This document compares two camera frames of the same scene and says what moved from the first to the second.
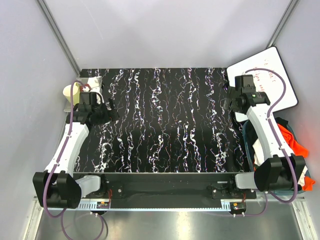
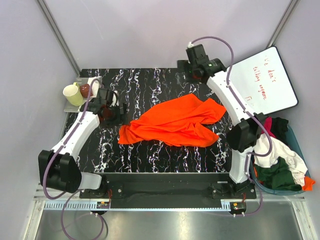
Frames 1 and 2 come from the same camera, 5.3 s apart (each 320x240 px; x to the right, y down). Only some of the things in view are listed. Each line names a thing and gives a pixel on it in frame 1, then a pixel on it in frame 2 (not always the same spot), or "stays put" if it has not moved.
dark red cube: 81,87 stays put
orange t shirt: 292,143 to 181,121
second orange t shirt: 308,184 stays put
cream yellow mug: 76,93 stays put
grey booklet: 69,107 stays put
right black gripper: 231,94 to 182,67
